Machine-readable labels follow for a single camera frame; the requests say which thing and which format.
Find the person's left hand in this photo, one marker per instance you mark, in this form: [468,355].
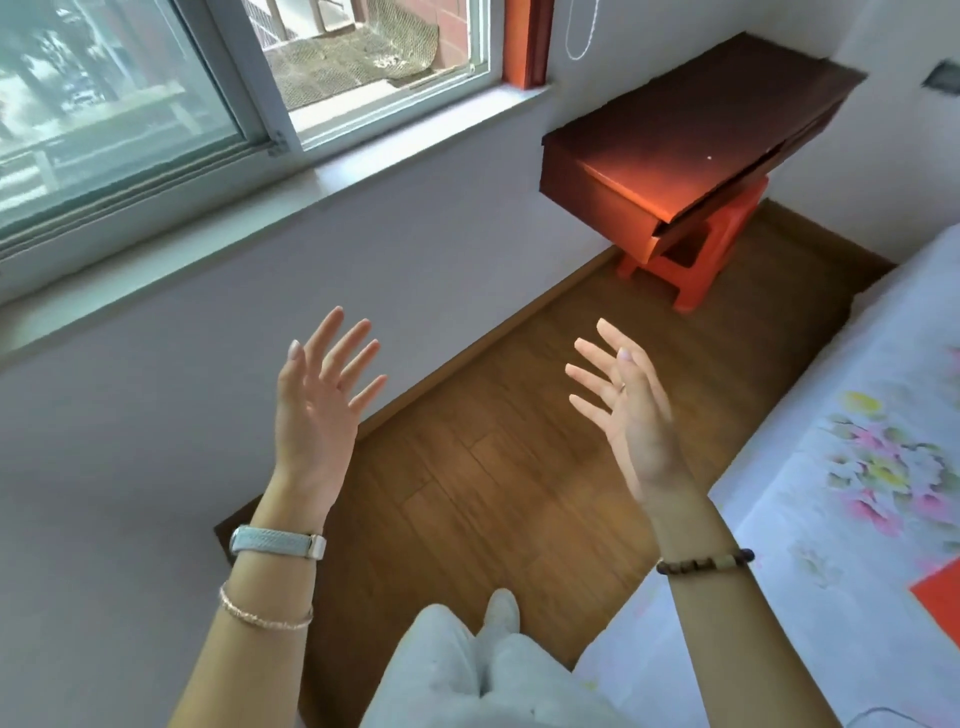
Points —
[315,442]

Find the person's right hand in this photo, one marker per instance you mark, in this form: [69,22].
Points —
[645,442]

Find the person's right little finger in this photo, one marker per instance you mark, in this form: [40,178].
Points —
[596,411]

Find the person's right middle finger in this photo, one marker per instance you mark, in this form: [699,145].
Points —
[600,360]

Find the person's left thumb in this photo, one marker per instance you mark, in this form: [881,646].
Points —
[289,371]

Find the person's left middle finger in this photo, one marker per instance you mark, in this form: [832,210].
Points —
[351,349]

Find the person's left little finger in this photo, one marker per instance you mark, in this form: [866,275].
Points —
[369,394]

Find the person's left forearm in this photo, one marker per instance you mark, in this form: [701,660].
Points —
[251,645]

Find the person's right forearm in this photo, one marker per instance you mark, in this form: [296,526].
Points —
[735,637]

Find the orange plastic stool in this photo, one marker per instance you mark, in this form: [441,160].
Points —
[694,262]

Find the white window sill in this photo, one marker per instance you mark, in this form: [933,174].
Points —
[315,187]

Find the white woven wristband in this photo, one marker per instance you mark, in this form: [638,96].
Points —
[274,541]

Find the white shoe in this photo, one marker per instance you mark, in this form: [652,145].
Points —
[501,611]

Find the rose gold bangle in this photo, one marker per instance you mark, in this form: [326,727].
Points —
[262,616]

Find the dark red wooden cabinet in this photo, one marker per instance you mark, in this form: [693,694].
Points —
[690,127]

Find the white trousers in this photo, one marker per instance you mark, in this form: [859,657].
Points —
[487,690]

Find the red paper sheet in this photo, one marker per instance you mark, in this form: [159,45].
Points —
[941,600]

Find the white sliding window frame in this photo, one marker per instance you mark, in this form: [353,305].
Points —
[255,112]

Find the orange wooden post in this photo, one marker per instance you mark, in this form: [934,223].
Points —
[525,41]

